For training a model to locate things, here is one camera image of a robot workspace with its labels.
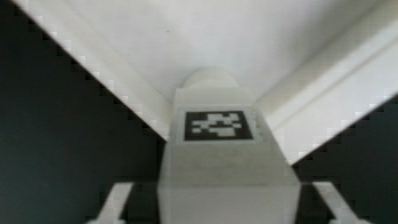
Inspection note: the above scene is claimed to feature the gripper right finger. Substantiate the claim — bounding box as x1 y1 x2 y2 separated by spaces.
312 182 371 224

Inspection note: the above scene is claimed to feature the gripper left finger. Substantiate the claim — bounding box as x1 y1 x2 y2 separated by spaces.
85 182 133 224

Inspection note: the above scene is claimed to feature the white table leg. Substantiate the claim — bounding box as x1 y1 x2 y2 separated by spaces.
157 68 300 224

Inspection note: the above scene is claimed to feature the white square table top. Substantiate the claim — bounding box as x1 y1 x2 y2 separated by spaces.
10 0 398 161

